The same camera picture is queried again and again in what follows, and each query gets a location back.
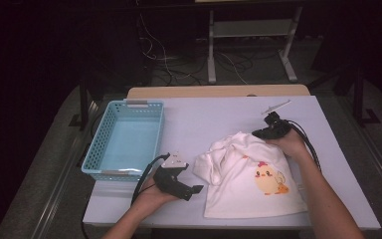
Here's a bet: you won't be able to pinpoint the right hand-held gripper black cable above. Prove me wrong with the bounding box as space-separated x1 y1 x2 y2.
286 119 322 173

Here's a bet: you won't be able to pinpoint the light blue plastic basket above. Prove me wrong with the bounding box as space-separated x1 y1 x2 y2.
81 99 165 183

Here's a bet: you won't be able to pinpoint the grey metal desk frame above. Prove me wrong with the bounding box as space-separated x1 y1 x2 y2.
194 0 304 85

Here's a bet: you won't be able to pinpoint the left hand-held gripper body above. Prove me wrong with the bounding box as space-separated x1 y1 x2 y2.
152 151 190 191

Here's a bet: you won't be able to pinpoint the person's left hand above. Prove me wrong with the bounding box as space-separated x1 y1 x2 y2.
129 174 180 216

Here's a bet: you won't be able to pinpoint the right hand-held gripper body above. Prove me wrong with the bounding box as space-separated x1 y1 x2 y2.
260 99 293 140

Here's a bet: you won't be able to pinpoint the person's right hand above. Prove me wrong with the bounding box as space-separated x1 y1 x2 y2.
266 128 309 160

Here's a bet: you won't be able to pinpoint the black metal stand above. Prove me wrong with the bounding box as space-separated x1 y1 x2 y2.
69 75 96 131
307 64 382 127

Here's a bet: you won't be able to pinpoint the left hand-held gripper black cable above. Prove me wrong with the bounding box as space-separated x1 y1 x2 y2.
81 152 171 239

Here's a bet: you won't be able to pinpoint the white shirt with chick print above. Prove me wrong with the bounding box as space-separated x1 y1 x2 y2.
192 130 308 220

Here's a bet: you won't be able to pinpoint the white floor cable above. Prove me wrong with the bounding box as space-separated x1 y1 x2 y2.
138 13 193 81
220 52 249 86

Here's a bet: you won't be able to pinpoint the hand-held gripper black cable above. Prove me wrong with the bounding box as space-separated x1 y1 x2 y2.
286 119 322 173
81 152 171 239

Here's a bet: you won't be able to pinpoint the black floor cables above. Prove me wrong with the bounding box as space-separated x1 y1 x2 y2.
152 53 280 87

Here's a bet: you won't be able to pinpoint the metal floor rail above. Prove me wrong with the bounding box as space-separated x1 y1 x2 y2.
339 96 382 207
29 99 100 239

